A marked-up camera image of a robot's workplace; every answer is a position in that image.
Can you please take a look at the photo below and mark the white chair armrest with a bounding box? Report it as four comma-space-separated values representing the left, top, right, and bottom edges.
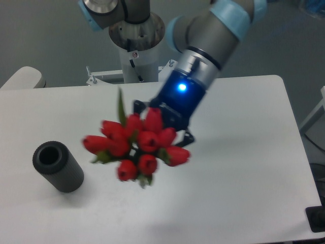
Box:
1, 66, 46, 90

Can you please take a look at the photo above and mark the red tulip bouquet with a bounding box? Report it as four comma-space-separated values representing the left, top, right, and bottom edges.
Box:
82, 90, 191, 189

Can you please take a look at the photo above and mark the dark grey ribbed vase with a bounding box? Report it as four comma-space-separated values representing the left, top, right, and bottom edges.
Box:
32, 141, 84, 193

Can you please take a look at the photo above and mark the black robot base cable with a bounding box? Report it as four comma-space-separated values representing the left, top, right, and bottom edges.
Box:
128, 58, 145, 83

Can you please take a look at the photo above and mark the white furniture frame right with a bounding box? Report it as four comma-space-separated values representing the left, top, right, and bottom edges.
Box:
299, 86, 324, 135

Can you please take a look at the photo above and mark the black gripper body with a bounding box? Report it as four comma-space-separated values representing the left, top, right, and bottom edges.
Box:
149, 70, 206, 131

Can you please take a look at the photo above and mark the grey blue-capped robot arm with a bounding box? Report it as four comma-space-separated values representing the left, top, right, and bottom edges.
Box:
78, 1, 267, 147

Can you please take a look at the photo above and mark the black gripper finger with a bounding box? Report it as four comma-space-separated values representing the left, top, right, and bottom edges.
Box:
175, 128, 194, 148
133, 100, 150, 114

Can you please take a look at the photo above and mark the black cable grommet box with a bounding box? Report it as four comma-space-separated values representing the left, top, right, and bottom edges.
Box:
305, 206, 324, 233

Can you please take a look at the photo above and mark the blue items plastic bag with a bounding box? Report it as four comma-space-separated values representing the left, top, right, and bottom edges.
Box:
299, 0, 324, 19

